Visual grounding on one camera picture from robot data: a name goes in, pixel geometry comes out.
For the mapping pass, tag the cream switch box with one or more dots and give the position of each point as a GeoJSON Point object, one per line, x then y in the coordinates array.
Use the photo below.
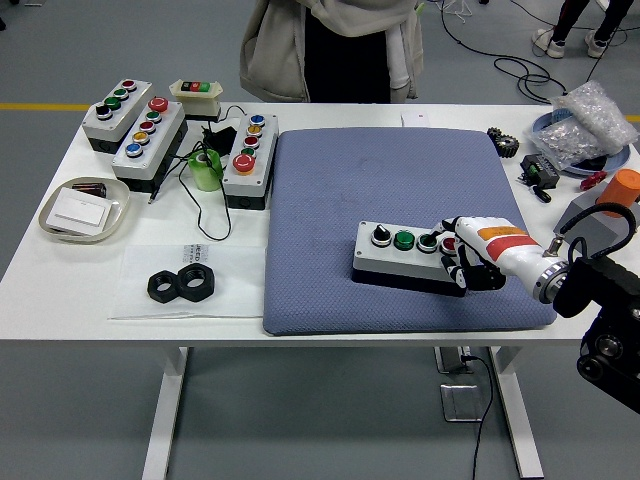
{"type": "Point", "coordinates": [200, 102]}

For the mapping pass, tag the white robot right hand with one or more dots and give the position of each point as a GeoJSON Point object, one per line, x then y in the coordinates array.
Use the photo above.
{"type": "Point", "coordinates": [500, 245]}

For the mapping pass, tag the long five-button control box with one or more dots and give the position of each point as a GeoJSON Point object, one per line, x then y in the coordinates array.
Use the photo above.
{"type": "Point", "coordinates": [160, 145]}

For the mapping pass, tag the black metal gear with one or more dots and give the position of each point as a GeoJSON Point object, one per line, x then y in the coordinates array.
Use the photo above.
{"type": "Point", "coordinates": [507, 147]}

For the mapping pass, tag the white card with red dot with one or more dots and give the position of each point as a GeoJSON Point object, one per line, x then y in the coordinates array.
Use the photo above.
{"type": "Point", "coordinates": [415, 119]}

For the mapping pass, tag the red clip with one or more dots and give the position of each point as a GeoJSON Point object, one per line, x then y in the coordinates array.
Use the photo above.
{"type": "Point", "coordinates": [594, 179]}

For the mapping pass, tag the green tape roll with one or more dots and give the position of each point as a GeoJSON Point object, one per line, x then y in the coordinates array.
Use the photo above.
{"type": "Point", "coordinates": [205, 175]}

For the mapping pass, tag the silver floor outlet plate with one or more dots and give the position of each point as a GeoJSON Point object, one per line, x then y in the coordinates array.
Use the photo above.
{"type": "Point", "coordinates": [460, 402]}

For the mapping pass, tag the white table leg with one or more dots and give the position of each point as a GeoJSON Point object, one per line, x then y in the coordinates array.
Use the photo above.
{"type": "Point", "coordinates": [162, 425]}
{"type": "Point", "coordinates": [520, 425]}

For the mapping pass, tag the white rounded tray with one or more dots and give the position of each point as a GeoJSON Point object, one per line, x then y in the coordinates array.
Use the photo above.
{"type": "Point", "coordinates": [114, 192]}

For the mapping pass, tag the four-button control box with selector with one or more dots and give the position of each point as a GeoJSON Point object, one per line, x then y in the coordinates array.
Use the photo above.
{"type": "Point", "coordinates": [362, 252]}

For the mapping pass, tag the black power adapter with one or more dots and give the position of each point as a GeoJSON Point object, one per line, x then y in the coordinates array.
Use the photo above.
{"type": "Point", "coordinates": [222, 137]}

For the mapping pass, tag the black hex nut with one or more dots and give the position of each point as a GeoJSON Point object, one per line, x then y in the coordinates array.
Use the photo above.
{"type": "Point", "coordinates": [200, 292]}
{"type": "Point", "coordinates": [155, 295]}

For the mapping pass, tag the black electronic module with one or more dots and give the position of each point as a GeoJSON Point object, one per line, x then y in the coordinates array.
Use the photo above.
{"type": "Point", "coordinates": [542, 172]}

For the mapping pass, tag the small black plug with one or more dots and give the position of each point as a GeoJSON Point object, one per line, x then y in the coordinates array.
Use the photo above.
{"type": "Point", "coordinates": [542, 195]}

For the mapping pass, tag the grey block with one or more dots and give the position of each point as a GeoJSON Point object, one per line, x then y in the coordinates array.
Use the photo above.
{"type": "Point", "coordinates": [582, 204]}

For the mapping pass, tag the orange cylinder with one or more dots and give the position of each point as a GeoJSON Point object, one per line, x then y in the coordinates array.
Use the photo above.
{"type": "Point", "coordinates": [620, 190]}

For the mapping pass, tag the grey box under table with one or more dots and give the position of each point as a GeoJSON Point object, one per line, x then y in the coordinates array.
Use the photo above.
{"type": "Point", "coordinates": [450, 360]}

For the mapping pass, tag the clear plastic bag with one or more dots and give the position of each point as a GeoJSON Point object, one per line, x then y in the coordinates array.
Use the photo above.
{"type": "Point", "coordinates": [235, 280]}

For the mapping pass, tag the blue plate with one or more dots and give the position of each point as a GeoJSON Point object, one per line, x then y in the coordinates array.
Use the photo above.
{"type": "Point", "coordinates": [617, 160]}

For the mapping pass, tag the person in white shoes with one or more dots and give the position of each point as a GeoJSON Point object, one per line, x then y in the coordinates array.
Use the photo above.
{"type": "Point", "coordinates": [550, 46]}

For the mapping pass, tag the white wall switch plate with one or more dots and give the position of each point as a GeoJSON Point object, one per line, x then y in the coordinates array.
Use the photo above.
{"type": "Point", "coordinates": [77, 210]}

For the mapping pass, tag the bubble wrap bag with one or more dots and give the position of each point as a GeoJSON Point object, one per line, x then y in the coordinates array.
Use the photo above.
{"type": "Point", "coordinates": [600, 115]}

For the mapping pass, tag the dark brown small item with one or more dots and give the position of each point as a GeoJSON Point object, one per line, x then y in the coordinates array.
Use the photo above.
{"type": "Point", "coordinates": [90, 189]}

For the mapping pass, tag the five-button box with mushroom stop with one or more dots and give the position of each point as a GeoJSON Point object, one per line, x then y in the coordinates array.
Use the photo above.
{"type": "Point", "coordinates": [267, 145]}

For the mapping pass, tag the clear bag of metal parts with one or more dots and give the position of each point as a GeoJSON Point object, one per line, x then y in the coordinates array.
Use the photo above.
{"type": "Point", "coordinates": [565, 140]}

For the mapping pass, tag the blue-grey textured mat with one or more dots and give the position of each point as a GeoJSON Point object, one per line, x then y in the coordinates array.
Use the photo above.
{"type": "Point", "coordinates": [325, 210]}

